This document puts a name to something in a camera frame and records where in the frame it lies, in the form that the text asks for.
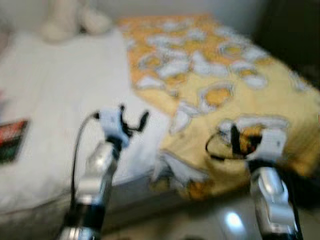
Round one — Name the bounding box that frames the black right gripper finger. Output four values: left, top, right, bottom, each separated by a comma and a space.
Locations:
229, 123, 242, 157

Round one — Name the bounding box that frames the white bed sheet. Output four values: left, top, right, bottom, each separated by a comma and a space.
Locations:
0, 27, 177, 212

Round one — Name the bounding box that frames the yellow egg cartoon blanket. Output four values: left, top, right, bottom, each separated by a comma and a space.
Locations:
117, 13, 320, 202

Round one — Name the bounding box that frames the cream plush toy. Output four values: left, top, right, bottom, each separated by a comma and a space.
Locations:
39, 0, 114, 44

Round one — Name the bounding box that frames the black nightstand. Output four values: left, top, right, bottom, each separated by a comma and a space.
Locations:
252, 0, 320, 87

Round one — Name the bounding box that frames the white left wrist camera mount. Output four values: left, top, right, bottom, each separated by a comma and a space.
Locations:
97, 107, 131, 149

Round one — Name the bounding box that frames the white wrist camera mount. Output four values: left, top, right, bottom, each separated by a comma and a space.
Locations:
252, 128, 289, 162
97, 107, 131, 149

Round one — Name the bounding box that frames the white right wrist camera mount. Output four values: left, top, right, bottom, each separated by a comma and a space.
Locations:
252, 128, 289, 162

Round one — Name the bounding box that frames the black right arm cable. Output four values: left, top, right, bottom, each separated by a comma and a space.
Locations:
205, 130, 252, 162

